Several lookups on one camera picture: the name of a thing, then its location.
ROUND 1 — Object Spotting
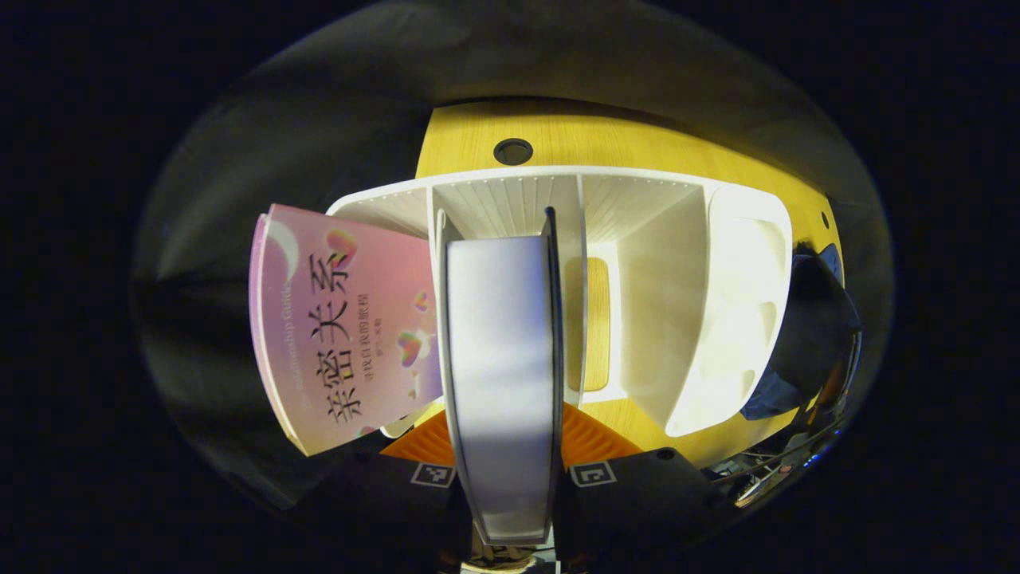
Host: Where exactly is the white bookshelf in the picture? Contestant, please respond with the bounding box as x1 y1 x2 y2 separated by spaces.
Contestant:
327 165 795 439

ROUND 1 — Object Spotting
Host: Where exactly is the pink cover book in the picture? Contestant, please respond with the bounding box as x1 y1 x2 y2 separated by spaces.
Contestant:
249 203 445 458

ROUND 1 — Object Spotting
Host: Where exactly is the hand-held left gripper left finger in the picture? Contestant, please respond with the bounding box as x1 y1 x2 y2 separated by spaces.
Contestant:
299 405 473 567

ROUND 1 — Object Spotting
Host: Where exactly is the dark cover book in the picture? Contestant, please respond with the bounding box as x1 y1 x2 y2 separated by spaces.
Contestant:
434 206 567 548

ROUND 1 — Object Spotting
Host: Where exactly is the black cable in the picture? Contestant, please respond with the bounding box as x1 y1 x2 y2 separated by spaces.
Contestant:
709 415 845 487

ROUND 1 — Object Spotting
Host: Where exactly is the black backdrop cloth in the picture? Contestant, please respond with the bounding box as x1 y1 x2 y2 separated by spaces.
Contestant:
131 4 893 511

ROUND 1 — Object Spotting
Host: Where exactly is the blue schoolbag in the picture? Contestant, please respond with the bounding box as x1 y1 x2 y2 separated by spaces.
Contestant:
739 242 864 422

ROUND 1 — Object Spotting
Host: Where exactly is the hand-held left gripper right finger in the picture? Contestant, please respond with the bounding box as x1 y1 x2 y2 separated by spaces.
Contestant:
554 403 738 568

